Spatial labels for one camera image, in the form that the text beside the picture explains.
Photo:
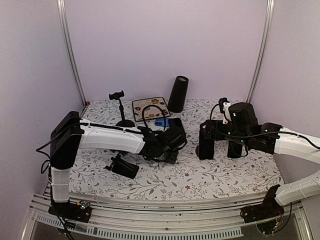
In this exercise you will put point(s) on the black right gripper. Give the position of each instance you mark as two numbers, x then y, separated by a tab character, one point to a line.
218	135

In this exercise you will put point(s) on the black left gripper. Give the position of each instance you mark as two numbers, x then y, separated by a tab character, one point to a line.
173	159

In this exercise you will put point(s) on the blue edged black phone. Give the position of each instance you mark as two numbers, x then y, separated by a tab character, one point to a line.
206	147

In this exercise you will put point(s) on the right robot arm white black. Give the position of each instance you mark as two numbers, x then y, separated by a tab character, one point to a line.
240	128

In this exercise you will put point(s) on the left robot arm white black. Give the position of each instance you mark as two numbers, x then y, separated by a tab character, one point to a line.
74	133

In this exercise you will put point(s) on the blue phone face down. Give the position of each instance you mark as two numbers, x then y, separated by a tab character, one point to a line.
162	122

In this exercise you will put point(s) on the black tall phone holder stand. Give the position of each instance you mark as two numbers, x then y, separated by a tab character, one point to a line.
123	122

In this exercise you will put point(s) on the brown round wooden coaster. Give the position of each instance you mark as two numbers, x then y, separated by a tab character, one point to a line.
197	151

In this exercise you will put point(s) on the floral square ceramic plate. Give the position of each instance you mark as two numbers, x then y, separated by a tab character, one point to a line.
142	107

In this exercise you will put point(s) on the black cylindrical speaker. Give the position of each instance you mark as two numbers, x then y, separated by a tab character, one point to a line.
178	94

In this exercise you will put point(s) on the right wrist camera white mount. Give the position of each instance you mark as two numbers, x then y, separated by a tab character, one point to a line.
224	105

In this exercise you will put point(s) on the black clamp phone mount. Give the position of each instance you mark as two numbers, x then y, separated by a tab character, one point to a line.
122	167

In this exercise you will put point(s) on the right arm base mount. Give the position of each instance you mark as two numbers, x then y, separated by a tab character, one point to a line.
269	208

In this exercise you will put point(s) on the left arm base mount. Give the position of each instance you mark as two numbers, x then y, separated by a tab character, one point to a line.
80	211

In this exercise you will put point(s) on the right aluminium frame post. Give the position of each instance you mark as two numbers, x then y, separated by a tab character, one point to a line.
267	24

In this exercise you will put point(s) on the aluminium frame post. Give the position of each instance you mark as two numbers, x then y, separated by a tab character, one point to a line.
62	14
267	24

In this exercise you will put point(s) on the left aluminium frame post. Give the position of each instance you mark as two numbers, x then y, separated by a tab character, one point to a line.
62	14

